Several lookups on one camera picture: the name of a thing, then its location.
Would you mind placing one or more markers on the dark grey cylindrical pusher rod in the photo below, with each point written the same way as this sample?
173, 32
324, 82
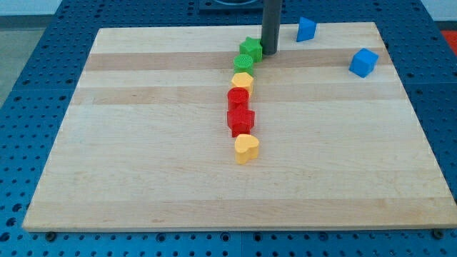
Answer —
271, 21

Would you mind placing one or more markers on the yellow hexagon block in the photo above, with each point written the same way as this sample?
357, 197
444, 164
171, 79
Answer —
243, 80

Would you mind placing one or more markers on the green cylinder block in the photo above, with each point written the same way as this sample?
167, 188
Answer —
243, 63

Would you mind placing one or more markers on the light wooden board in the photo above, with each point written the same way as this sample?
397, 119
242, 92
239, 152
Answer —
145, 146

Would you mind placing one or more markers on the blue cube block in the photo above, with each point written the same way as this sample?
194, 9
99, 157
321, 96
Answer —
363, 62

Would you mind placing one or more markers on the yellow heart block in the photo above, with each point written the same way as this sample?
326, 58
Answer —
246, 148

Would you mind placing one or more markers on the blue triangle block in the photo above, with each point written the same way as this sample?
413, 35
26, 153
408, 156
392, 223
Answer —
306, 29

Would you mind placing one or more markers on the red star block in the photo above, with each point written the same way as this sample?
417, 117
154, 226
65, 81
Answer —
240, 121

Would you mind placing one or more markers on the green star block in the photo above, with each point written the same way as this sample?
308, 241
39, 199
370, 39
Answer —
252, 47

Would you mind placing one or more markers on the red cylinder block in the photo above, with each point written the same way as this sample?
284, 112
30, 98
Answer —
237, 97

